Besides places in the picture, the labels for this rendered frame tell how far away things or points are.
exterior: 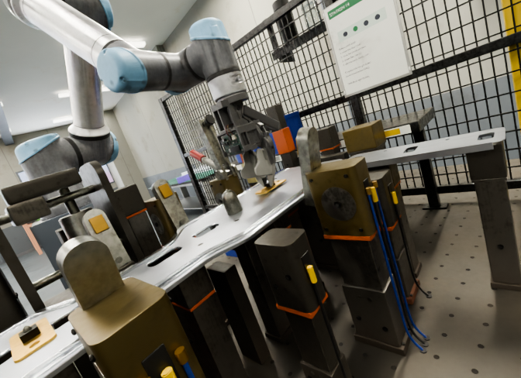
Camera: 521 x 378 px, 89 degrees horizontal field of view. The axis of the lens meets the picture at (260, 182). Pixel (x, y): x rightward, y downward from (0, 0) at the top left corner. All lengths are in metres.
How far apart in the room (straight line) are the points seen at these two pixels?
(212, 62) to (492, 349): 0.69
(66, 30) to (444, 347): 0.89
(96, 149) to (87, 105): 0.14
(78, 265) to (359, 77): 0.97
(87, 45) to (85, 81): 0.33
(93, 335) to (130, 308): 0.03
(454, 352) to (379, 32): 0.86
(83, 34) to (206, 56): 0.23
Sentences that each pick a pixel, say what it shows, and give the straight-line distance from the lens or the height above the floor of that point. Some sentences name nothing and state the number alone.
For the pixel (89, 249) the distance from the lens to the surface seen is 0.28.
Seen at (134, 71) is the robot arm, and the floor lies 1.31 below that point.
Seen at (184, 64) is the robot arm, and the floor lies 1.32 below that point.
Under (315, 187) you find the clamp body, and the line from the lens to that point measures 0.45.
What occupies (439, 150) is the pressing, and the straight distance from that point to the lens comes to 0.58.
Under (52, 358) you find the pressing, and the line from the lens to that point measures 0.37.
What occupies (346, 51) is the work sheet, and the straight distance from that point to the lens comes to 1.07.
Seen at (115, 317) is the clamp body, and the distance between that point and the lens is 0.25.
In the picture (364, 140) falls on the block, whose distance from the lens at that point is 0.74.
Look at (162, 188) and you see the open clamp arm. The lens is 0.63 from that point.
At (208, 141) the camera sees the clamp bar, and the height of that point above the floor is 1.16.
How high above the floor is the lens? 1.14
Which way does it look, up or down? 11 degrees down
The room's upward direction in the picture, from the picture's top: 19 degrees counter-clockwise
